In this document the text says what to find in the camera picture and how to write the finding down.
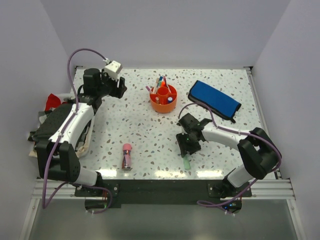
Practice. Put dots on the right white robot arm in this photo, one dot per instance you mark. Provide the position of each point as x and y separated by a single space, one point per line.
257 151

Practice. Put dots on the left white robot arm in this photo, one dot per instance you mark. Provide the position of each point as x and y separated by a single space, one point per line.
60 138

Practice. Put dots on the pink capped glitter tube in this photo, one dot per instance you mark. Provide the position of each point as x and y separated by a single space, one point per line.
126 158

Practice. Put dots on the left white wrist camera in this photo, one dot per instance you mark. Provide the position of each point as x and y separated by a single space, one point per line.
112 68

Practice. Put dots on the pile of folded cloths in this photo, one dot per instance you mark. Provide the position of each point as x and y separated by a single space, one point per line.
60 118

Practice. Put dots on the blue black pencil pouch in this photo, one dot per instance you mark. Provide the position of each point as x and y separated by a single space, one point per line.
220 103

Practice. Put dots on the dark red gel pen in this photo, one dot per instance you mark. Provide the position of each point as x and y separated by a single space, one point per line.
164 79

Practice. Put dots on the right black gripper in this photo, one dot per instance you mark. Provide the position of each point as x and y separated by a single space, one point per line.
184 148

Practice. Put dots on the green correction tape pen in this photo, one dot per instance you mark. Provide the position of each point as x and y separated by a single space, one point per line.
186 163

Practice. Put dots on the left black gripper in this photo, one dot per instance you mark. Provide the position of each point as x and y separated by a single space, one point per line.
118 92

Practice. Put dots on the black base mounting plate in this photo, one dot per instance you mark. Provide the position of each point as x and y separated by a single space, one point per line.
168 192

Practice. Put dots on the blue grey glue stick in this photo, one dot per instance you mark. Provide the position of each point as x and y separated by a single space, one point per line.
169 100

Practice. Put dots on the aluminium frame rail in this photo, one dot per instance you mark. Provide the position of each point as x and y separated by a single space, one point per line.
67 191

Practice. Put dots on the orange round organizer container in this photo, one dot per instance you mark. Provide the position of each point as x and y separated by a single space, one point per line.
163 93

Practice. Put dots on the blue capped white marker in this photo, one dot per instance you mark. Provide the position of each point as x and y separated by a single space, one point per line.
160 81

